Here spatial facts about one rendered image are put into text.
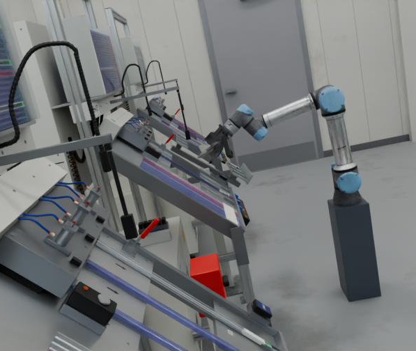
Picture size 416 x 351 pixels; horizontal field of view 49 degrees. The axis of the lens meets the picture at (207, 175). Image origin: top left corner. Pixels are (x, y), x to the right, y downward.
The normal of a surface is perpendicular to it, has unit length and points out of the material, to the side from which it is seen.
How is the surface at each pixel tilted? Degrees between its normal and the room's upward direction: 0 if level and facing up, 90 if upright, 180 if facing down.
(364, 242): 90
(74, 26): 90
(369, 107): 90
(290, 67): 90
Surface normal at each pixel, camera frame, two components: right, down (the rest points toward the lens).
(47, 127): 0.04, 0.23
